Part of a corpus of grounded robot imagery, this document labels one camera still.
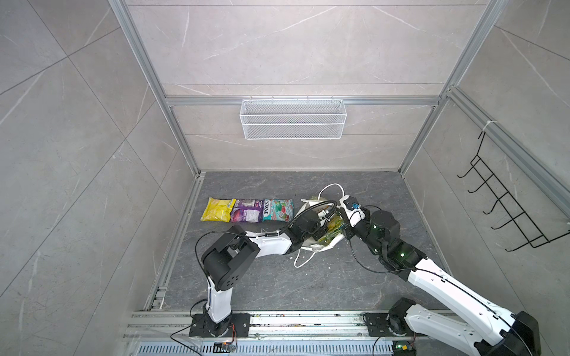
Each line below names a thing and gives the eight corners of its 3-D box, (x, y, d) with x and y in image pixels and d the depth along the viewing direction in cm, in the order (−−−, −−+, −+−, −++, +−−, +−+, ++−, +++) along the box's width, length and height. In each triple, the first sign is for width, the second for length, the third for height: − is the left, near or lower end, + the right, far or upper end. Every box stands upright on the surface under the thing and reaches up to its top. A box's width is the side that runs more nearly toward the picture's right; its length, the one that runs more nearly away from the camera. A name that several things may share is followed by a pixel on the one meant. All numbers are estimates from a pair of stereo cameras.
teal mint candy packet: (262, 221, 101) (261, 217, 99) (263, 202, 108) (263, 199, 106) (293, 221, 101) (293, 217, 99) (293, 202, 108) (293, 199, 106)
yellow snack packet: (203, 223, 102) (200, 217, 98) (209, 203, 109) (206, 197, 105) (231, 223, 102) (229, 217, 98) (235, 203, 109) (233, 197, 105)
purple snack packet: (231, 224, 101) (229, 219, 98) (235, 203, 109) (234, 199, 106) (262, 224, 101) (261, 219, 98) (264, 203, 109) (263, 199, 106)
